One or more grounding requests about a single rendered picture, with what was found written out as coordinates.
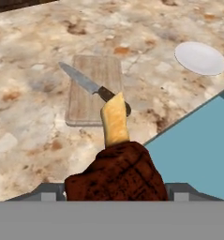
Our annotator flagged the brown meat with bone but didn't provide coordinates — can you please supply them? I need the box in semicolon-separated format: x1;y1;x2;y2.
64;91;170;203

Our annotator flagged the white plate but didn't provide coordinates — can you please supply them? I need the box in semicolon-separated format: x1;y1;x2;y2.
173;41;224;77

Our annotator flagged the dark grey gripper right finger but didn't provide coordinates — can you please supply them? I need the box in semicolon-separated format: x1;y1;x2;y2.
165;183;224;203

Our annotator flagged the blue cabinet front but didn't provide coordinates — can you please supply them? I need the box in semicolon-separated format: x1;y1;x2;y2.
143;84;224;203

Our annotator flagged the wooden cutting board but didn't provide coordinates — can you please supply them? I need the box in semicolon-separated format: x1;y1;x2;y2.
65;54;124;128

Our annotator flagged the knife with dark handle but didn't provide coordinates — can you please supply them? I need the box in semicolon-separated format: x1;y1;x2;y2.
57;61;132;117

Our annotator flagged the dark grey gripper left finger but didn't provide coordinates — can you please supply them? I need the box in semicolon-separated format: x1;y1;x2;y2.
5;183;67;203

